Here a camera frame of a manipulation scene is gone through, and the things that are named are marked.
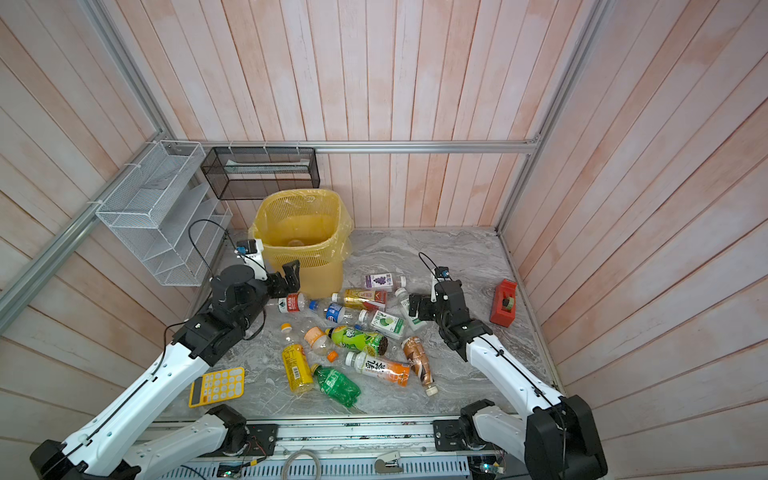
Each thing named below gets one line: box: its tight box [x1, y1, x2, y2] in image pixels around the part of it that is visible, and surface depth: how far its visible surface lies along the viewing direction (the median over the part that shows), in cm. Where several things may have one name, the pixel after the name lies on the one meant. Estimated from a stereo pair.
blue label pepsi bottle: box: [324, 303, 361, 325], surface depth 94 cm
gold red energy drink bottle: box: [330, 289, 387, 310], surface depth 95 cm
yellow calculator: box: [188, 367, 245, 409], surface depth 82 cm
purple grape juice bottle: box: [364, 273, 407, 290], surface depth 103 cm
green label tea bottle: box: [326, 325, 388, 356], surface depth 85 cm
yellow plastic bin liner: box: [248, 189, 355, 267], surface depth 93 cm
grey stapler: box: [374, 450, 404, 473], surface depth 71 cm
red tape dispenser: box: [490, 279, 518, 328], surface depth 94 cm
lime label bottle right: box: [394, 288, 427, 332], surface depth 95 cm
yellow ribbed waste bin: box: [249, 188, 354, 295], surface depth 93 cm
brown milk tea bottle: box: [401, 336, 438, 396], surface depth 84 cm
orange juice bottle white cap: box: [344, 351, 411, 387], surface depth 83 cm
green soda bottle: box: [311, 364, 361, 409], surface depth 81 cm
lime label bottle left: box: [358, 309, 405, 340], surface depth 92 cm
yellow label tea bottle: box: [280, 323, 314, 394], surface depth 83 cm
